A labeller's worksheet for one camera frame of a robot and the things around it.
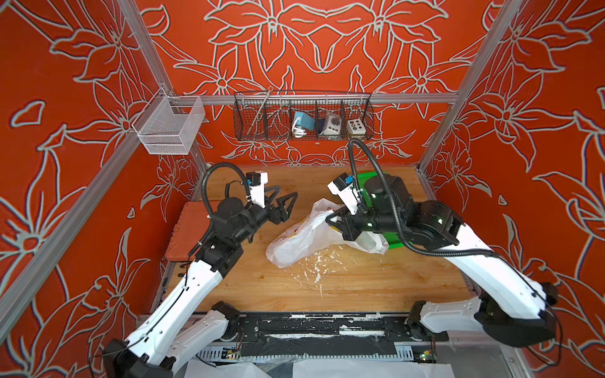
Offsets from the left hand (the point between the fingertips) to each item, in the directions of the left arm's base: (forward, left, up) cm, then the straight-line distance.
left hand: (288, 190), depth 65 cm
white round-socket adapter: (+38, -14, -3) cm, 40 cm away
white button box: (+41, -24, -6) cm, 47 cm away
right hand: (-10, -10, 0) cm, 14 cm away
